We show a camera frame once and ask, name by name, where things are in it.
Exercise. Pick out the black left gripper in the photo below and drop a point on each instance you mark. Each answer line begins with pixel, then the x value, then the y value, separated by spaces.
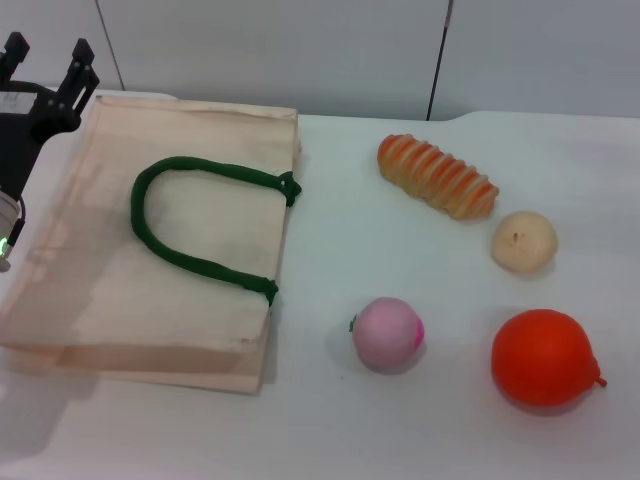
pixel 25 130

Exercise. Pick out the pale yellow toy pear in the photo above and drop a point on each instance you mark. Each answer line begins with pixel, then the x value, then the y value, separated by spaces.
pixel 522 242

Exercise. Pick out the pink toy peach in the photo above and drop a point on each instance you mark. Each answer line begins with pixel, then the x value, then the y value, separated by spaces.
pixel 385 335

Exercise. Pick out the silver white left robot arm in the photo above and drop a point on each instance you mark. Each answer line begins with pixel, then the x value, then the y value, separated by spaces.
pixel 6 215

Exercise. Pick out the striped toy bread loaf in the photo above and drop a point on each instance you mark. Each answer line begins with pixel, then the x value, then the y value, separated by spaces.
pixel 435 175

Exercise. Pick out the orange toy fruit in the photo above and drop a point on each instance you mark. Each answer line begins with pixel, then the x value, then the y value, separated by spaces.
pixel 542 357

